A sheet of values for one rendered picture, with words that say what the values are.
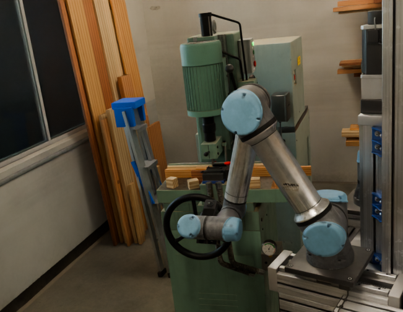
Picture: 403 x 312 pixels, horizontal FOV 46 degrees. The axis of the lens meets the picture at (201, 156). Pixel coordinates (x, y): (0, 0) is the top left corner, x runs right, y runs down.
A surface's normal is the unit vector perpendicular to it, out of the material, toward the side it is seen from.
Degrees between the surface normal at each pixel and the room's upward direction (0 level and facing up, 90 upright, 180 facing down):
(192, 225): 61
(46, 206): 90
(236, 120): 83
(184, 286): 90
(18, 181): 90
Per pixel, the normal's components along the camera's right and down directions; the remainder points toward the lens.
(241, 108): -0.37, 0.19
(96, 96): 0.92, -0.05
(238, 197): 0.07, 0.38
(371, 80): -0.56, 0.29
